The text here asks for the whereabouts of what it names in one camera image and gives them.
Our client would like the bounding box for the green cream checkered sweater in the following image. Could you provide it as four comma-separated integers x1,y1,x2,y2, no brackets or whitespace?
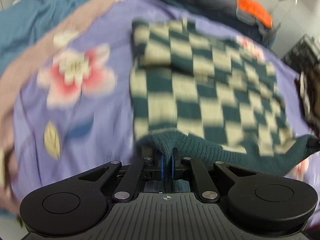
130,20,319,176

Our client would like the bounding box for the brown folded clothes stack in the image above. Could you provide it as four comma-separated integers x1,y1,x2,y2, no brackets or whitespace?
295,64,319,138

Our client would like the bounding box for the purple floral bed sheet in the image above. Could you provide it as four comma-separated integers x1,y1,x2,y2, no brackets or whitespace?
0,0,320,228

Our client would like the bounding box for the orange grey object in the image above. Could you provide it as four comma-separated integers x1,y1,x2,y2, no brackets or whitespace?
236,0,273,28

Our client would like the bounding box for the teal blue blanket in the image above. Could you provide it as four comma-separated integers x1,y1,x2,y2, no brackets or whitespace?
1,0,89,73

